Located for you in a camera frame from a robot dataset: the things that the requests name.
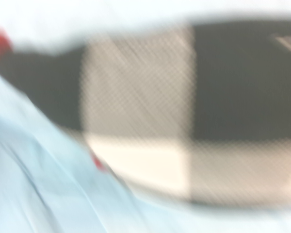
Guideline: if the black white checkered pillow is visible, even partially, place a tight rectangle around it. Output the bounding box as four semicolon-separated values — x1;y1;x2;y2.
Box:
0;21;291;212

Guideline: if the light blue covered sofa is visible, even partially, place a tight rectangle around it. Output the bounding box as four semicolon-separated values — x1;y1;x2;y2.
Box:
0;0;291;233

